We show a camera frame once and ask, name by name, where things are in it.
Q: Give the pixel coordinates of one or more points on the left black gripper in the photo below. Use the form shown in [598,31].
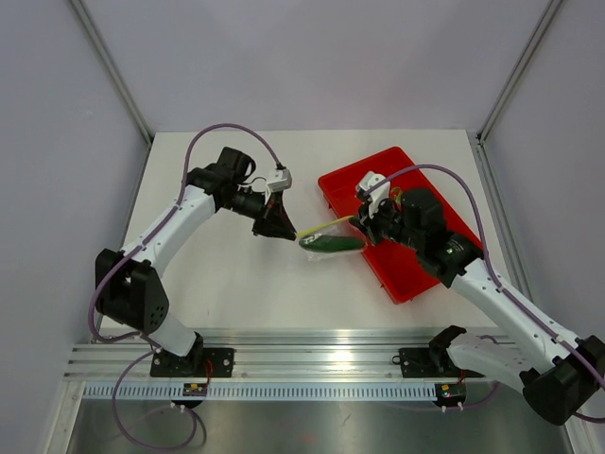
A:
[275,221]

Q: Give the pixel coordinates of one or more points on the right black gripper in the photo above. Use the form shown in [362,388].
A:
[370,225]

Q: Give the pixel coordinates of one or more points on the clear zip top bag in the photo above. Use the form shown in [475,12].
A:
[338,227]

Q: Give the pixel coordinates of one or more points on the green cucumber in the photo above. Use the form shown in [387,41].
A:
[320,243]

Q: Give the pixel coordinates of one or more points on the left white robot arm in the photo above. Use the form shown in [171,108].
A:
[129,288]

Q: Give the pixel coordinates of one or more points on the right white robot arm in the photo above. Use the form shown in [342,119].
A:
[560,370]

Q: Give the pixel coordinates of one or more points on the pink dragon fruit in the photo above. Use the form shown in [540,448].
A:
[396,194]

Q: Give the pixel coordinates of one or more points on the red plastic tray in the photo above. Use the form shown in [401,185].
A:
[396,266]

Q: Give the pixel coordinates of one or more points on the left small circuit board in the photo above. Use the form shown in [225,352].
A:
[195,389]

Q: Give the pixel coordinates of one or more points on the small circuit board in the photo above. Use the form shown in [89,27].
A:
[452,392]
[195,389]

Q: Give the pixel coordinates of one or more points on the right small circuit board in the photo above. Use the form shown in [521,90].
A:
[452,392]

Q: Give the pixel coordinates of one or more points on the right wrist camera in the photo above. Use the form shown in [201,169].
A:
[372,189]

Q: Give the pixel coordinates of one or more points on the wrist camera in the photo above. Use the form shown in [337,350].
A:
[372,189]
[277,181]

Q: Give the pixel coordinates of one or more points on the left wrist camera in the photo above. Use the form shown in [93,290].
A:
[277,181]

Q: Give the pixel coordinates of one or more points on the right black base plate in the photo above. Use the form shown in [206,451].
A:
[416,362]

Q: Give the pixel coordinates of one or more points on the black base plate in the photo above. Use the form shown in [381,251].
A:
[213,362]
[416,362]

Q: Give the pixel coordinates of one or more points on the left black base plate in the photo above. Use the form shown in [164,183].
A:
[213,362]

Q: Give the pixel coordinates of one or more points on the right aluminium frame post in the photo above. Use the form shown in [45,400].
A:
[519,69]

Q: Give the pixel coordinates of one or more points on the aluminium frame post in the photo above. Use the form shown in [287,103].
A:
[519,69]
[104,56]

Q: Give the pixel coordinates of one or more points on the aluminium mounting rail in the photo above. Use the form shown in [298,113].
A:
[272,355]

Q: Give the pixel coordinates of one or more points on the white slotted cable duct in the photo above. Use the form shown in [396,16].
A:
[232,391]

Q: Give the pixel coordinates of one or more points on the left aluminium frame post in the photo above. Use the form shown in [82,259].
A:
[104,56]

